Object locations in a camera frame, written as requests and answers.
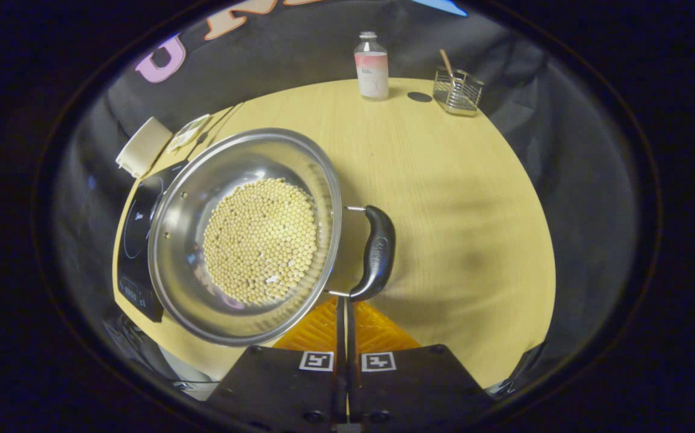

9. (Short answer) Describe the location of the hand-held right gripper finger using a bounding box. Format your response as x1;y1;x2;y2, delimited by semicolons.
206;295;348;433
346;298;495;433

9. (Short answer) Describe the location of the stainless steel pot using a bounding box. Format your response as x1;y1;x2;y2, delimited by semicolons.
147;127;397;348

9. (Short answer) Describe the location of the black induction cooktop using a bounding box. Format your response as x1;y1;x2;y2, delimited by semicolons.
117;159;191;323

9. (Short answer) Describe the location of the pile of yellow soybeans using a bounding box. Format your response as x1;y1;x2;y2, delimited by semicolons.
203;177;318;306

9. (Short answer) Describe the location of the white divided spice dish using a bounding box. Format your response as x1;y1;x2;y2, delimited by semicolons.
167;113;212;152

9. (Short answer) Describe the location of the clear bottle with pink label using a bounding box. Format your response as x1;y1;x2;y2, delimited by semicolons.
354;31;390;101

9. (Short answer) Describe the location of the wooden stick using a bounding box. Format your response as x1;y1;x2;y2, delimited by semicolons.
439;49;462;91

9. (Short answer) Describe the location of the metal wire basket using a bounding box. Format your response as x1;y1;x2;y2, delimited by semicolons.
433;67;484;117

